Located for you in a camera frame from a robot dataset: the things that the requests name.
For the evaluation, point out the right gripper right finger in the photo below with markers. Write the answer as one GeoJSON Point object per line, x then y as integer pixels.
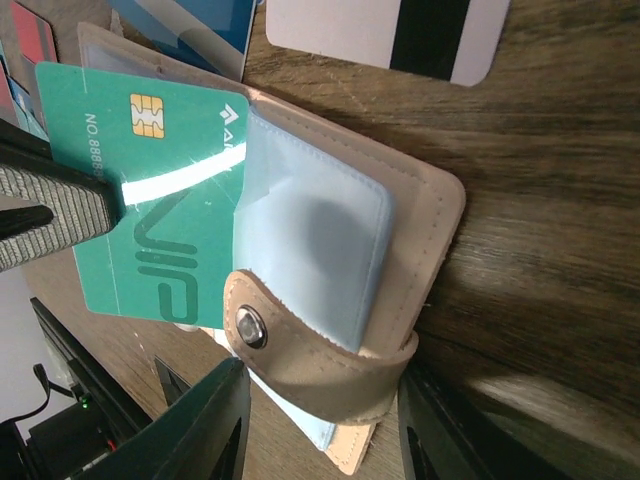
{"type": "Point", "coordinates": [443, 436]}

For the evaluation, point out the white magnetic stripe card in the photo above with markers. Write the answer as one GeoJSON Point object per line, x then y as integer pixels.
{"type": "Point", "coordinates": [455, 41]}

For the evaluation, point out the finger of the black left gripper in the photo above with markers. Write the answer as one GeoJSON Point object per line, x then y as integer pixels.
{"type": "Point", "coordinates": [65, 206]}

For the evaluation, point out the teal card front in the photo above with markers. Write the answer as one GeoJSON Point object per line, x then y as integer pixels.
{"type": "Point", "coordinates": [174, 154]}

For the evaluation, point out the black front frame rail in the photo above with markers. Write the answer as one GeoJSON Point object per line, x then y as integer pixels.
{"type": "Point", "coordinates": [92, 383]}

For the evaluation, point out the beige leather card holder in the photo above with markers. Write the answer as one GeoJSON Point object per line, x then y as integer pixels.
{"type": "Point", "coordinates": [337, 240]}

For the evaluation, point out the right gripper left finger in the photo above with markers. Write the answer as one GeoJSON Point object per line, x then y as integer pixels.
{"type": "Point", "coordinates": [201, 436]}

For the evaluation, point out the blue striped card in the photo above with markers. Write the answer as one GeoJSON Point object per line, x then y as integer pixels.
{"type": "Point", "coordinates": [209, 34]}

